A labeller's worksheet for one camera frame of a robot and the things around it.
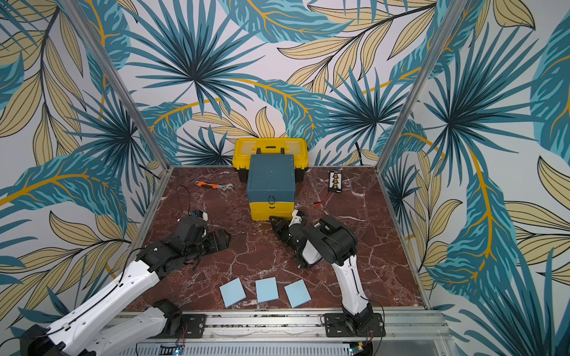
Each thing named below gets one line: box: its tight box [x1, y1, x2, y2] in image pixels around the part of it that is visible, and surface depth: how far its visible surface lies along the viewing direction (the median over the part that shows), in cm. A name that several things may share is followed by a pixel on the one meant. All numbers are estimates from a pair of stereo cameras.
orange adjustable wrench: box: [194, 180, 235, 192], surface depth 112 cm
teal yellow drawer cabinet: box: [246, 154, 296, 222], surface depth 88 cm
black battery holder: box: [328, 169, 343, 194], surface depth 115 cm
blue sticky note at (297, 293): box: [283, 278, 312, 309], surface depth 82 cm
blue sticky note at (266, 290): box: [255, 276, 280, 304], surface depth 82 cm
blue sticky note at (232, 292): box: [218, 277, 247, 308], surface depth 82 cm
